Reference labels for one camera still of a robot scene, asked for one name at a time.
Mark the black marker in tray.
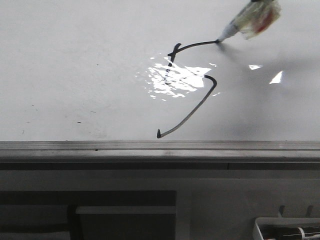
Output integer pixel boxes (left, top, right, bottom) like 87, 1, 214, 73
261, 227, 320, 240

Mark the white marker tray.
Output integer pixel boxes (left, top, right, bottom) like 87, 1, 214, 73
252, 217, 320, 240

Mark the white whiteboard with metal frame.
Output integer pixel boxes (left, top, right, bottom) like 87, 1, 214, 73
0, 0, 320, 162

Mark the dark cabinet panel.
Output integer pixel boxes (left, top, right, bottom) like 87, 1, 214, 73
0, 190, 176, 240

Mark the white taped whiteboard marker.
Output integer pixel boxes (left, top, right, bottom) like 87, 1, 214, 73
216, 0, 281, 43

